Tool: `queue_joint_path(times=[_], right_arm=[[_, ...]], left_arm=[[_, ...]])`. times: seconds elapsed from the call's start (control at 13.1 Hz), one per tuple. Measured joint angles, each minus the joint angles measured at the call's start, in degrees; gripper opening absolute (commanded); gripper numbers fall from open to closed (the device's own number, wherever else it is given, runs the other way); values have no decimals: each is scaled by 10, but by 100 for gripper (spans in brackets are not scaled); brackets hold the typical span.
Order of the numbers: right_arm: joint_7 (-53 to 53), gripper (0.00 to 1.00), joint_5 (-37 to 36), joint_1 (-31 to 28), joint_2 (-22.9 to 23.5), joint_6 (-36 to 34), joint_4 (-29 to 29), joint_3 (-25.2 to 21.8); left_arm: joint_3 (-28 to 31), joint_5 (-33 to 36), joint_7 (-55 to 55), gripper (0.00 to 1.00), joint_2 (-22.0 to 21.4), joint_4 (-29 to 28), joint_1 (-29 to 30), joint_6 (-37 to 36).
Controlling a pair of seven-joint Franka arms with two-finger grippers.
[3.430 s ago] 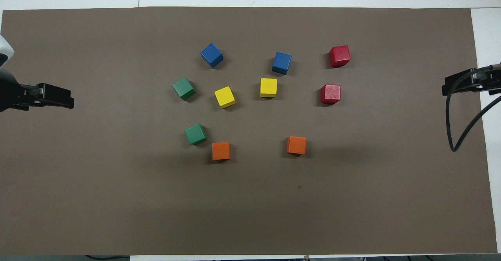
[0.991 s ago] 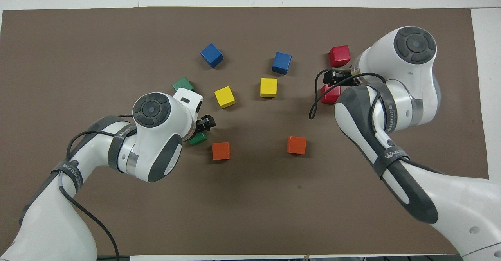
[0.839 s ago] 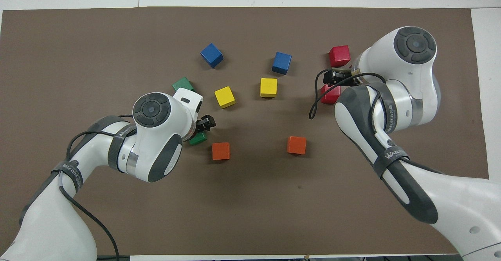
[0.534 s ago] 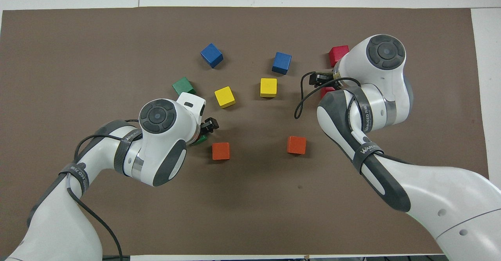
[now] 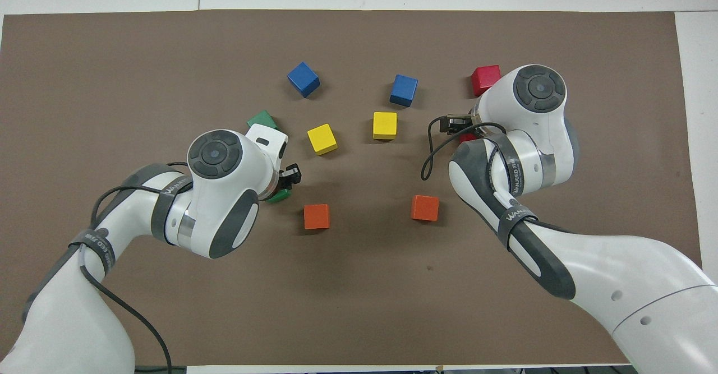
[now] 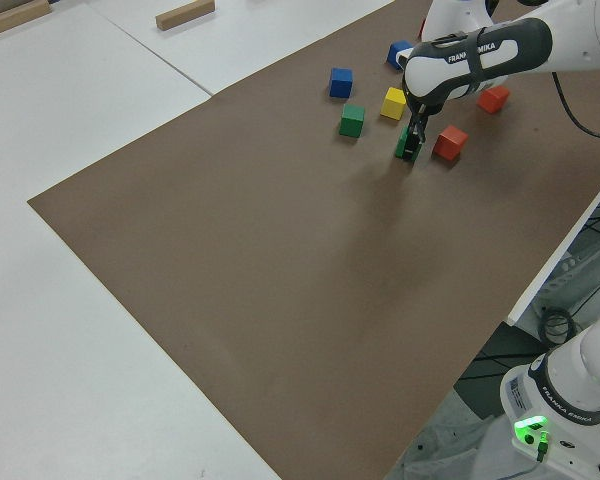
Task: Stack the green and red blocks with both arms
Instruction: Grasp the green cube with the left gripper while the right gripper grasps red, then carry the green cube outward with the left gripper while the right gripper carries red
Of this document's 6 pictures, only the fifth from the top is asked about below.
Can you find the orange wooden block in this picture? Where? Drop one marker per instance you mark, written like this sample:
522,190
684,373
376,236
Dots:
317,216
424,208

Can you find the yellow wooden block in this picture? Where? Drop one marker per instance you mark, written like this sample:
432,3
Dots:
385,125
322,139

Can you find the green wooden block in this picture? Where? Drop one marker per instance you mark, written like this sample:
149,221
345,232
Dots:
279,196
262,120

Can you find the brown table mat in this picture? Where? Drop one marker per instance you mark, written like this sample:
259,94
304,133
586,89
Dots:
359,295

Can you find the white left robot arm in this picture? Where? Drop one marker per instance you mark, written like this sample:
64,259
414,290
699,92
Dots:
219,194

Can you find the red wooden block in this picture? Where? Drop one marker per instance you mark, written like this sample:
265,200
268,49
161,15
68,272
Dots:
483,79
466,137

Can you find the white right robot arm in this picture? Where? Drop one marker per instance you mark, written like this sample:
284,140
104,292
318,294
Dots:
617,284

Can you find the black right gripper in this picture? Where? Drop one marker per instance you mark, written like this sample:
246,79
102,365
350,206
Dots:
463,121

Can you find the blue wooden block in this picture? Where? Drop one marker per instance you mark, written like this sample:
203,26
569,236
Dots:
303,79
404,89

